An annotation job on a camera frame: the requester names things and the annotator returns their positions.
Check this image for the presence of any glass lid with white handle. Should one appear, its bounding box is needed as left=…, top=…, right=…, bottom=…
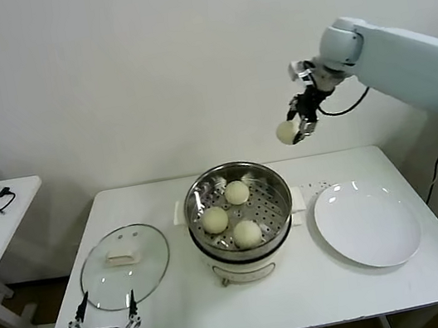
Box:
left=72, top=218, right=178, bottom=316

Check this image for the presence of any white steamed baozi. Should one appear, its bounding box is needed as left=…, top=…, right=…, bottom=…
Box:
left=273, top=117, right=304, bottom=148
left=200, top=204, right=231, bottom=237
left=222, top=179, right=251, bottom=208
left=230, top=218, right=265, bottom=252

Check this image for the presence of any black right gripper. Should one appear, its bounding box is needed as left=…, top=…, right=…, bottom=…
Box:
left=282, top=86, right=332, bottom=146

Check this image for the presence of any stainless steel steamer basket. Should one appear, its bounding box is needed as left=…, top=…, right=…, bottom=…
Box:
left=165, top=151, right=314, bottom=264

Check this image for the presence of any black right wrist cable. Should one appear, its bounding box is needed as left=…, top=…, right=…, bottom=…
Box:
left=314, top=84, right=375, bottom=120

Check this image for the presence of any white side table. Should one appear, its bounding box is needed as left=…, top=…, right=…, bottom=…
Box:
left=0, top=173, right=66, bottom=328

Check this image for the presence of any white round plate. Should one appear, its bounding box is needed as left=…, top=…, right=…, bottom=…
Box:
left=308, top=170, right=426, bottom=279

